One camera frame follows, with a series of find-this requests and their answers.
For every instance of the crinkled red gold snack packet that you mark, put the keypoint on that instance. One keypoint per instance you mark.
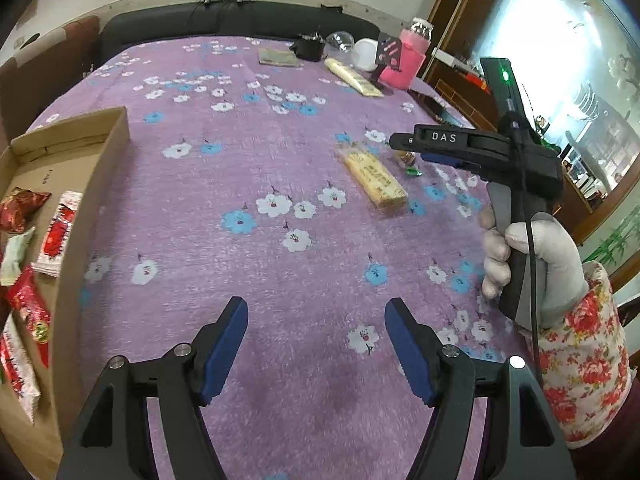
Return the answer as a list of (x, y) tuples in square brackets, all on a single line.
[(20, 210)]

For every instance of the glass door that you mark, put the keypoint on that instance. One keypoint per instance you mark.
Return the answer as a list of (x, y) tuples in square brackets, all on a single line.
[(560, 20)]

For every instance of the red face-print snack packet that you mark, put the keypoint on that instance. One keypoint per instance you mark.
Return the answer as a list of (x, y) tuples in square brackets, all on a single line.
[(30, 310)]

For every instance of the yellow cake packet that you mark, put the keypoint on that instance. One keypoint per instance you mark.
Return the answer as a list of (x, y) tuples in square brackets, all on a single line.
[(372, 180)]

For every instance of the black sofa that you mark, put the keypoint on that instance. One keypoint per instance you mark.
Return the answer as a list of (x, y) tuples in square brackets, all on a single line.
[(160, 25)]

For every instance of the black smartphone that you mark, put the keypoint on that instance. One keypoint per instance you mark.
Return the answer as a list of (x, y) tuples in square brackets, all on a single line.
[(445, 110)]

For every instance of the person's right hand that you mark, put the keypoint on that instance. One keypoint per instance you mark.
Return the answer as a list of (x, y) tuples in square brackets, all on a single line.
[(560, 270)]

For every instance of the pale green snack packet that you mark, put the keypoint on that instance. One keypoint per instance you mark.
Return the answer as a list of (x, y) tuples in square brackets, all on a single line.
[(15, 257)]

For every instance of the white container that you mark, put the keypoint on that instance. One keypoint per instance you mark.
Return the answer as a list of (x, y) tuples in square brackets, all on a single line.
[(366, 54)]

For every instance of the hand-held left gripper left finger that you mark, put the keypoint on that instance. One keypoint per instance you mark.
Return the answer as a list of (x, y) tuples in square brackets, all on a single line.
[(227, 345)]

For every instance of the cardboard box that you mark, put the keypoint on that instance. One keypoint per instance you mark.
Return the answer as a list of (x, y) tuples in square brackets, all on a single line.
[(95, 200)]

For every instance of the pink sleeved bottle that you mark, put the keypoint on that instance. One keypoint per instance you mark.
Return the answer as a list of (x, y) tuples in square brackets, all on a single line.
[(405, 60)]

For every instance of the white and red snack packet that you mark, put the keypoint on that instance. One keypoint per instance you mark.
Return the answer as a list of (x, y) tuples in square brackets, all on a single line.
[(17, 370), (57, 235)]

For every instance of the purple floral blanket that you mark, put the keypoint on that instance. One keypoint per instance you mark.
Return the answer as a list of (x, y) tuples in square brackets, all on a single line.
[(280, 270)]

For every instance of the clear plastic cup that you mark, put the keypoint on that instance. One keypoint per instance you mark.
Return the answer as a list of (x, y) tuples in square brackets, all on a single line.
[(341, 42)]

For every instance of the cream tube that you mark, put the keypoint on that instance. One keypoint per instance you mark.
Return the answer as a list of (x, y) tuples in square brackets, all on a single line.
[(352, 77)]

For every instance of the black phone stand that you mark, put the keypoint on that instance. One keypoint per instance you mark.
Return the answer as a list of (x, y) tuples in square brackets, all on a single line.
[(386, 57)]

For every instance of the person's right forearm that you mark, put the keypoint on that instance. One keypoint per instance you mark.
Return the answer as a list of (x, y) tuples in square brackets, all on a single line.
[(585, 360)]

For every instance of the small green clear packet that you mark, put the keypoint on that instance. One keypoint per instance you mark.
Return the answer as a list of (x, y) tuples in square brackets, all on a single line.
[(411, 169)]

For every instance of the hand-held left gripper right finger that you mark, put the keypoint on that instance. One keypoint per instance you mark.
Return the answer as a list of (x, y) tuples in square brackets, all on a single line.
[(407, 350)]

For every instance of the wooden cabinet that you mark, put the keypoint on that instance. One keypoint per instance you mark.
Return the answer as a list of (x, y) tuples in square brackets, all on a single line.
[(582, 220)]

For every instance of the black pouch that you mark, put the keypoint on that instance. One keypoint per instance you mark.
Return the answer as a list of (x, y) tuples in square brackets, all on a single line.
[(307, 49)]

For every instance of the green booklet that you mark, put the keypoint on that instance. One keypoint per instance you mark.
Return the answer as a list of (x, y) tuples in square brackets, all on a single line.
[(278, 57)]

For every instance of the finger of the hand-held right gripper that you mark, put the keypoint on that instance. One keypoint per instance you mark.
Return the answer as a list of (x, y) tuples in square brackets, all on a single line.
[(450, 159), (450, 140)]

